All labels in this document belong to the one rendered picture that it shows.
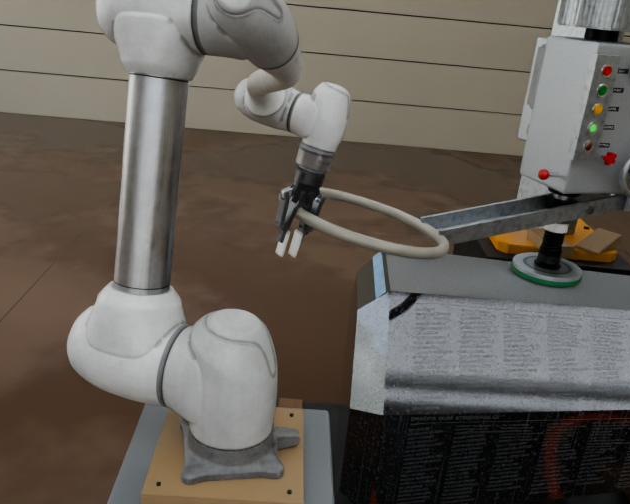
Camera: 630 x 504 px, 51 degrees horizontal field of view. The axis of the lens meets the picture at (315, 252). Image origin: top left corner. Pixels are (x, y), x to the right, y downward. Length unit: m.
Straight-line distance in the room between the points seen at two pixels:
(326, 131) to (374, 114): 6.50
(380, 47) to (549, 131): 6.02
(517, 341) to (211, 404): 1.05
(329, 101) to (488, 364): 0.85
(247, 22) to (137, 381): 0.63
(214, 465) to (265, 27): 0.74
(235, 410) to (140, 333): 0.21
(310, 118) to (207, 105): 6.53
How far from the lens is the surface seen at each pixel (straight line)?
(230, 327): 1.13
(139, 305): 1.18
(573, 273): 2.21
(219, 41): 1.10
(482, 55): 8.21
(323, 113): 1.58
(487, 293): 2.00
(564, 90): 2.03
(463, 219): 2.04
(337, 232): 1.59
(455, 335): 1.90
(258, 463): 1.24
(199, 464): 1.23
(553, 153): 2.05
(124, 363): 1.21
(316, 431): 1.42
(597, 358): 2.03
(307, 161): 1.61
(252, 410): 1.16
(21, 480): 2.60
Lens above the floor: 1.65
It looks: 22 degrees down
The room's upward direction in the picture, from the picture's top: 5 degrees clockwise
